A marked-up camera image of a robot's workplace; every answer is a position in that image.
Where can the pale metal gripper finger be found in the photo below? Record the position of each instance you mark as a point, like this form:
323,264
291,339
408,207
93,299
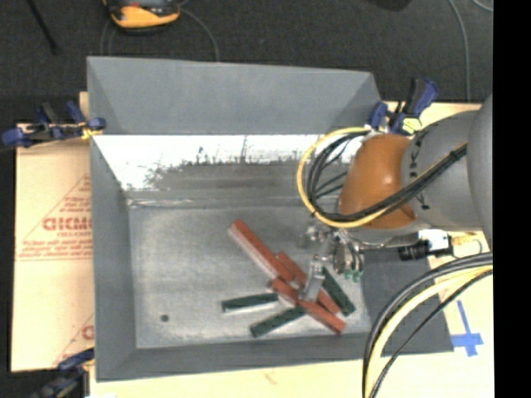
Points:
315,282

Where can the red-brown flat block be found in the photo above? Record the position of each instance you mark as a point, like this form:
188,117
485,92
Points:
292,267
323,315
259,247

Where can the dark green flat block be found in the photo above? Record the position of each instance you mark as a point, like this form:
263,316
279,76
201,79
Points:
276,321
340,294
249,302

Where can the grey metal bin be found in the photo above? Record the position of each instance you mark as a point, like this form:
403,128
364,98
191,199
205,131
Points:
199,255

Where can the brown cardboard board, red print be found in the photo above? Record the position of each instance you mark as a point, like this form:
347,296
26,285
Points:
50,230

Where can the black cylinder on white bracket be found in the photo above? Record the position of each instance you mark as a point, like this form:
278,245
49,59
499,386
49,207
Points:
419,250

